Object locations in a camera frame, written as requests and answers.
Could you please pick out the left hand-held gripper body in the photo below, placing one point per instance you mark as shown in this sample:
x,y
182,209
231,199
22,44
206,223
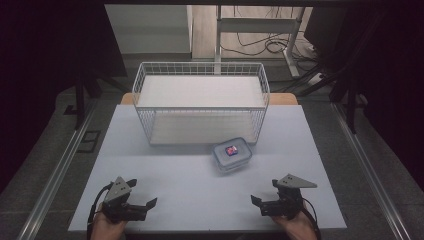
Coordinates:
x,y
116,208

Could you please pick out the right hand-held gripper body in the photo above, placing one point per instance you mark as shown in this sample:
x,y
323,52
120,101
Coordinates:
x,y
286,203

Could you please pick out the clear plastic container red label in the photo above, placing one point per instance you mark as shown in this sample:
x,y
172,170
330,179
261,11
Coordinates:
x,y
233,158

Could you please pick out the person's left hand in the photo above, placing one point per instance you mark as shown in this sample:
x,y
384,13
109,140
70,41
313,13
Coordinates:
x,y
106,228

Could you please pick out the person's right hand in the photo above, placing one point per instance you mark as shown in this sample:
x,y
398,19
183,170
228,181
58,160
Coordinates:
x,y
296,228

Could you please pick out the black tripod stand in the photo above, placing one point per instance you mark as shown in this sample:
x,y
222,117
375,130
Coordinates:
x,y
79,100

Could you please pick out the black metal stand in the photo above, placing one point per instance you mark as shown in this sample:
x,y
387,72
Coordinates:
x,y
350,106

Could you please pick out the white power strip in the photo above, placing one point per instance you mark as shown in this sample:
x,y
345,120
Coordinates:
x,y
315,78

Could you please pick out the dark curtain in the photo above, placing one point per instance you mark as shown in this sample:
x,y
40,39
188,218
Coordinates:
x,y
40,66
393,83

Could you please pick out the white cabinet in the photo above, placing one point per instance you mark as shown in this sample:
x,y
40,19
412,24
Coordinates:
x,y
150,30

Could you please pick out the metal floor rail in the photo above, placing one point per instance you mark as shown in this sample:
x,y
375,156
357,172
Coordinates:
x,y
56,173
366,170

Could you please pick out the white metal desk frame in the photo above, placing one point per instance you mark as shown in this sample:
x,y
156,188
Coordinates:
x,y
256,25

